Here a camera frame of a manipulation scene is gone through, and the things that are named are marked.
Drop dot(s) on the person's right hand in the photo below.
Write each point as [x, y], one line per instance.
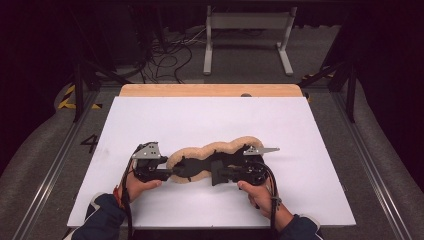
[261, 198]

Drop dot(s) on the aluminium floor rail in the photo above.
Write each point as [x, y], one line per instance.
[373, 170]
[56, 166]

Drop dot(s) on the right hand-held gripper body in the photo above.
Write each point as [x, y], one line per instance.
[256, 170]

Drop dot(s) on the white table cover board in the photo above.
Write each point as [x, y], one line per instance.
[206, 120]

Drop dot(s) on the tan plush photo frame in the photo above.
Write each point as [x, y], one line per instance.
[213, 148]

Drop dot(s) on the white metal desk frame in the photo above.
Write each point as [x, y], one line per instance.
[248, 20]

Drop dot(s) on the yellow black floor tape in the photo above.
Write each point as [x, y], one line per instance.
[316, 76]
[68, 96]

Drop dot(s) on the person's left hand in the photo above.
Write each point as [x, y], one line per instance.
[136, 188]

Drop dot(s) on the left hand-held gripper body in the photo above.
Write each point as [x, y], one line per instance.
[146, 151]

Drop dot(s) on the black metal stand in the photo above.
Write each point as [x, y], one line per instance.
[350, 93]
[78, 90]

